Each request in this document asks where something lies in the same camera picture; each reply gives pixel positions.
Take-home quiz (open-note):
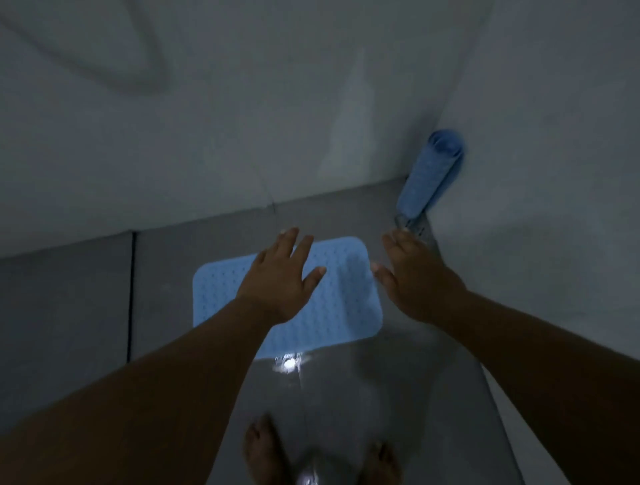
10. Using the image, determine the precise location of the person's right hand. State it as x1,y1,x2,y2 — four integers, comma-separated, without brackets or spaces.
370,227,469,326

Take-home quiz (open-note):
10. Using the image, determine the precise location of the person's left hand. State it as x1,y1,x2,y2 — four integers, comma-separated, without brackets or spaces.
235,227,328,326

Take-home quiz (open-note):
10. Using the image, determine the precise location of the person's right forearm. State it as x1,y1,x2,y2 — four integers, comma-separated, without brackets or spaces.
437,291,640,485

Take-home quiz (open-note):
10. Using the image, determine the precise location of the person's left forearm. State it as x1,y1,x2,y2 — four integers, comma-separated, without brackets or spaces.
0,297,282,485

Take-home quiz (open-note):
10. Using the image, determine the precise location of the flat blue rubber bath mat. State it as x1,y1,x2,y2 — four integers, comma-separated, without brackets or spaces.
192,236,384,361

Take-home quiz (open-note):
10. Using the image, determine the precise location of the rolled blue rubber bath mat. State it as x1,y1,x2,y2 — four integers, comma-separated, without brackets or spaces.
395,129,466,234

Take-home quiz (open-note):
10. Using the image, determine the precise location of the person's left foot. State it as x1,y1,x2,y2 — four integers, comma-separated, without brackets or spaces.
243,415,294,485

